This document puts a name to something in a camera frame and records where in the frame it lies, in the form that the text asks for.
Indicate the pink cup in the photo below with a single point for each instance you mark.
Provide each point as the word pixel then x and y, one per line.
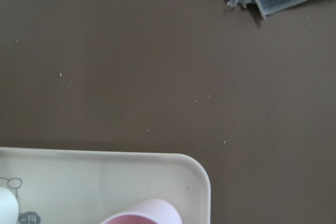
pixel 149 211

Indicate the cream white cup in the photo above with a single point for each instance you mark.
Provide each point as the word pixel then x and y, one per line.
pixel 9 207

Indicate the cream rabbit tray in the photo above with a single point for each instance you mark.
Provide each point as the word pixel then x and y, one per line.
pixel 67 186

